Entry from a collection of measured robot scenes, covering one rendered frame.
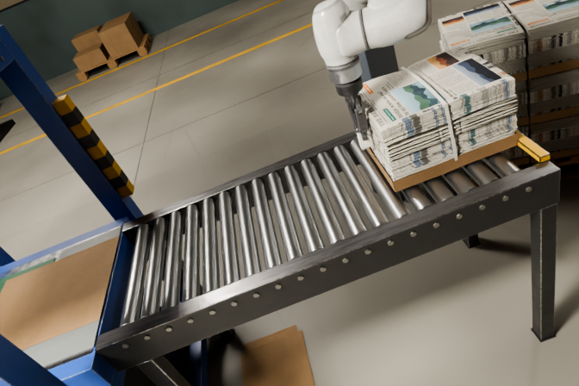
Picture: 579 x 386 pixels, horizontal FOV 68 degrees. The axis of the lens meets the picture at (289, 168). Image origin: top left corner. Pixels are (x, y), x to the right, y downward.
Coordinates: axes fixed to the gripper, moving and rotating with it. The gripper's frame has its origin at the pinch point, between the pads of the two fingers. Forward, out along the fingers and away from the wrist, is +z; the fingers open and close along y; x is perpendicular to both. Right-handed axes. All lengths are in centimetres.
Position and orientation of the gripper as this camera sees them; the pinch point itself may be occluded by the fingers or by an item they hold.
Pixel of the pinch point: (364, 138)
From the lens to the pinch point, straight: 130.6
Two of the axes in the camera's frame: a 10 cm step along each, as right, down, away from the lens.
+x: -9.3, 3.6, 0.4
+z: 3.2, 7.7, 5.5
